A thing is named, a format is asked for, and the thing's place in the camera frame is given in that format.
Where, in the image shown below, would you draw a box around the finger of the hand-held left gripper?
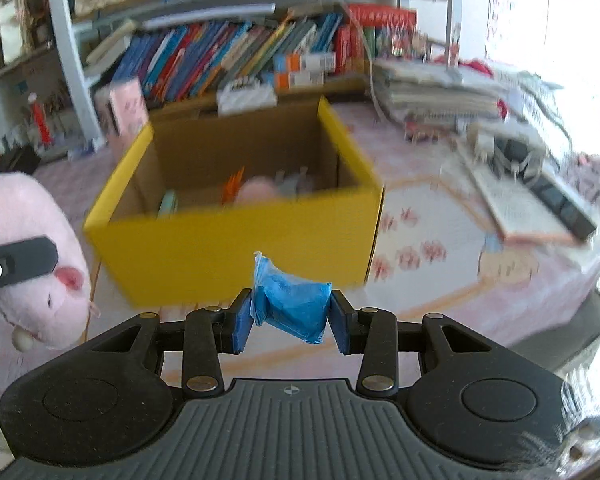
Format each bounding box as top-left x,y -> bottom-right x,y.
0,236 -> 60,299

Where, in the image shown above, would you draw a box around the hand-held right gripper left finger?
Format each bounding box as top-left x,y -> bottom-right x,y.
84,288 -> 254,397

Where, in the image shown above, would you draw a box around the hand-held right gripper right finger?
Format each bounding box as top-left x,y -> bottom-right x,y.
330,289 -> 505,397

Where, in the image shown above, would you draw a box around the pink pig plush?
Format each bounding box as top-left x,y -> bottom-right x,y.
0,172 -> 101,352

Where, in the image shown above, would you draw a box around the yellow cardboard box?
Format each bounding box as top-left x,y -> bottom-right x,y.
82,96 -> 385,307

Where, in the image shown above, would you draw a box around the pink chick plush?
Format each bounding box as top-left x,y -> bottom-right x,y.
222,167 -> 281,205

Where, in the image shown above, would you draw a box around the mint green case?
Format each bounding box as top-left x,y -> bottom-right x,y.
157,190 -> 179,219

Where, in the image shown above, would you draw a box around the white placemat orange border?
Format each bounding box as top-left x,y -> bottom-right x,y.
367,175 -> 521,306

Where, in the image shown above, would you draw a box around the red tassel ornament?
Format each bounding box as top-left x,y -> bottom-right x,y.
27,92 -> 54,149

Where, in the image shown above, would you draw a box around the pink humidifier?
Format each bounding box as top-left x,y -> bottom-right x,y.
109,77 -> 150,136

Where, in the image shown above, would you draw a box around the white wooden bookshelf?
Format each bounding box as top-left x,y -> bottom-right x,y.
0,0 -> 463,155

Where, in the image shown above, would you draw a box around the pink checkered tablecloth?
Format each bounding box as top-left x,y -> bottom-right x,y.
0,100 -> 600,426

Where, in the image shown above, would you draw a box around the white quilted handbag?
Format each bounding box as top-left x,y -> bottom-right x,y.
217,77 -> 276,114

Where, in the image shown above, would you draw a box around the white paper gift bag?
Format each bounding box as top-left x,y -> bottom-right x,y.
0,0 -> 34,64

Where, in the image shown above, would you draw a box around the orange and white carton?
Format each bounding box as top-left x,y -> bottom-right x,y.
275,70 -> 326,89
275,52 -> 336,74

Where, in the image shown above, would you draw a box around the black rectangular object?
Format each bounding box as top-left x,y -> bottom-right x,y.
495,137 -> 599,241

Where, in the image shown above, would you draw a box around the stack of papers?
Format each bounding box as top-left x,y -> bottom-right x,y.
375,57 -> 556,127

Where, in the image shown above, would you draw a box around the row of leaning books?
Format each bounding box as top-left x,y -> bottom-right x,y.
112,12 -> 346,107

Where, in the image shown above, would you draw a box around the set of rainbow spine books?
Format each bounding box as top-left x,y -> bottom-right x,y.
335,25 -> 381,74

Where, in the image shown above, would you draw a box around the colourful small trinkets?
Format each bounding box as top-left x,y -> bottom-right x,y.
387,27 -> 429,59

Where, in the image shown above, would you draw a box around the red cloth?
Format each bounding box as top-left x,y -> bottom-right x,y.
455,57 -> 496,79

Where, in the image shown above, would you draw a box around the red thick book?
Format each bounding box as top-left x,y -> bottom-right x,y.
347,2 -> 419,29

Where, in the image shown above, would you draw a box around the white cable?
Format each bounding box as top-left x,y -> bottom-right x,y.
325,0 -> 386,116

